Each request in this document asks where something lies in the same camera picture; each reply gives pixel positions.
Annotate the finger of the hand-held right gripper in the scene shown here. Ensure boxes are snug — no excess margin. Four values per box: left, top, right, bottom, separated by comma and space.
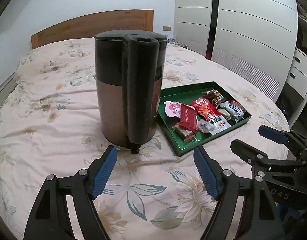
230, 139, 306, 173
259, 125, 307, 157

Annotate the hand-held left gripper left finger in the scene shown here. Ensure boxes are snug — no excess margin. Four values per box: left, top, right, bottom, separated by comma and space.
23, 145, 117, 240

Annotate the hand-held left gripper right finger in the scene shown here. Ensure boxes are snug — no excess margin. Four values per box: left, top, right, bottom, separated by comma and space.
193, 146, 286, 240

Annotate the green cardboard tray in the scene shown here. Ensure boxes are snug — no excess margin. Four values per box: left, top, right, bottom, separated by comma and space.
157, 81, 251, 157

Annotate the blue and white snack packet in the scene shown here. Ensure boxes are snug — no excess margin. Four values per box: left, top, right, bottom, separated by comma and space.
220, 100, 245, 123

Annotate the orange brown snack bar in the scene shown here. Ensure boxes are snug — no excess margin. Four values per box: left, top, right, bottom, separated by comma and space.
172, 122, 195, 141

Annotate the olive green small packet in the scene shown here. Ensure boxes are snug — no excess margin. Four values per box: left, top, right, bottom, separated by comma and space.
217, 108, 231, 119

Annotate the clear candy packet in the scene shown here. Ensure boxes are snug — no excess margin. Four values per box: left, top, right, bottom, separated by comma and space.
197, 119, 211, 133

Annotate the dark red snack packet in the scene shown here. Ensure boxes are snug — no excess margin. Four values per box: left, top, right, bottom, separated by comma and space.
180, 104, 199, 133

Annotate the brown snack packet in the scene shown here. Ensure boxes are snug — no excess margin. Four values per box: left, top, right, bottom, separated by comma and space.
203, 89, 226, 105

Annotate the red and white snack packet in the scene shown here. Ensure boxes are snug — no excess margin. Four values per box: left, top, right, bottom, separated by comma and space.
191, 97, 231, 135

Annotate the pink cartoon snack packet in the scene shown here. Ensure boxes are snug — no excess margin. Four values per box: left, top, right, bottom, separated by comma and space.
164, 101, 183, 118

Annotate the white drawer cabinet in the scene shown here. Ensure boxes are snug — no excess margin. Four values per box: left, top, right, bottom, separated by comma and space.
285, 47, 307, 98

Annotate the floral bed sheet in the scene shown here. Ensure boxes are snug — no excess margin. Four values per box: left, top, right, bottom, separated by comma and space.
0, 36, 291, 240

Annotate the white wardrobe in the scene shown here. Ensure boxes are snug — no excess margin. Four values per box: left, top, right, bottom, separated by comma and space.
174, 0, 305, 103

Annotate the wooden bed headboard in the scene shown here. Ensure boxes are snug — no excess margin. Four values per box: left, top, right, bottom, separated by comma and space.
30, 9, 154, 50

